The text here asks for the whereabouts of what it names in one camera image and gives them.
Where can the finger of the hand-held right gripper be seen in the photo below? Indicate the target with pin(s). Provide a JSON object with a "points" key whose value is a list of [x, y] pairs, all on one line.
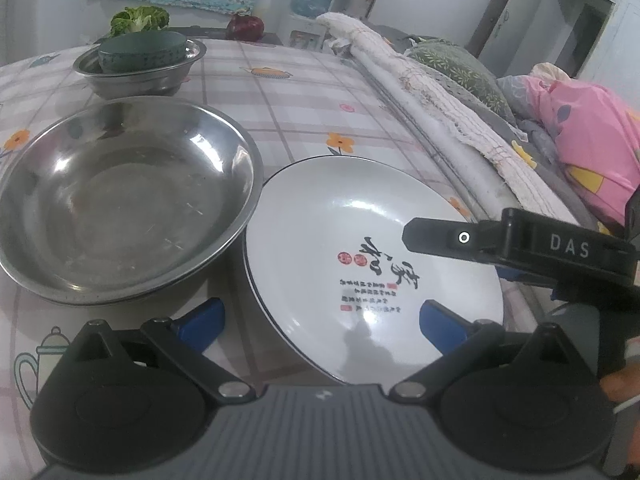
{"points": [[450, 237], [507, 272]]}

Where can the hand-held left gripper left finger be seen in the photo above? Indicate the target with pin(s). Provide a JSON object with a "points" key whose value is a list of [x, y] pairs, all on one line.
{"points": [[200, 322]]}

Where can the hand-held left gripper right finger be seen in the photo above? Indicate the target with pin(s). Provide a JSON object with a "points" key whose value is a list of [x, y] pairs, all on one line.
{"points": [[440, 325]]}

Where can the white printed plate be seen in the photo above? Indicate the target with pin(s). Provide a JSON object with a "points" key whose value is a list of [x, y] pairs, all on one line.
{"points": [[350, 200]]}

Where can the large steel basin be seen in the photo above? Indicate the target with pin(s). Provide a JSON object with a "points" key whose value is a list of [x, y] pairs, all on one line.
{"points": [[125, 200]]}

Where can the small steel bowl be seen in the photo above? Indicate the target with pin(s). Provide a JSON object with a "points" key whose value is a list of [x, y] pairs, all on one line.
{"points": [[130, 85]]}

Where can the green ceramic bowl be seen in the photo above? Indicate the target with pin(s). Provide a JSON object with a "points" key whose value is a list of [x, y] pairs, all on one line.
{"points": [[145, 52]]}

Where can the person's right hand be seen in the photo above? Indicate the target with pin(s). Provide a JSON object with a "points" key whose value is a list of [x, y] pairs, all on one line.
{"points": [[622, 384]]}

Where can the pink blanket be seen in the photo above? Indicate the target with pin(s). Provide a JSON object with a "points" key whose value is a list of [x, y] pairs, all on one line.
{"points": [[590, 125]]}

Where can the white quilted towel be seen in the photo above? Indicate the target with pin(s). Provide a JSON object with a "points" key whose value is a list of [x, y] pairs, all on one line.
{"points": [[425, 95]]}

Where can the green floral pillow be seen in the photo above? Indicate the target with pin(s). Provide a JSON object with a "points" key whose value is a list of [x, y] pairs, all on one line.
{"points": [[460, 75]]}

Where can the checked floral tablecloth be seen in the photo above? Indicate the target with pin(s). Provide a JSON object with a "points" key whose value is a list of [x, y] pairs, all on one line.
{"points": [[310, 90]]}

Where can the white wardrobe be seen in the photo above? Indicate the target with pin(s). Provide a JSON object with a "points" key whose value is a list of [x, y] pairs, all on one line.
{"points": [[540, 10]]}

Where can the white water dispenser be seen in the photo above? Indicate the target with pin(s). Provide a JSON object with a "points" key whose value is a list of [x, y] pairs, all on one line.
{"points": [[302, 35]]}

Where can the dark low table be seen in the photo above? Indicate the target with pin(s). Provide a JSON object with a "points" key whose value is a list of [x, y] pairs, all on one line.
{"points": [[200, 32]]}

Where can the red cabbage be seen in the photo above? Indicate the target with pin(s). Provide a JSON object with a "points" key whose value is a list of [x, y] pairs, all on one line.
{"points": [[245, 27]]}

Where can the green leafy vegetable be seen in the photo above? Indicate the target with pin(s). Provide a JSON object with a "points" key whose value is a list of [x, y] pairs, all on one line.
{"points": [[137, 20]]}

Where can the grey bed rail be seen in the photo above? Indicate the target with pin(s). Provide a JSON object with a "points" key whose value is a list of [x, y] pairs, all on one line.
{"points": [[450, 170]]}

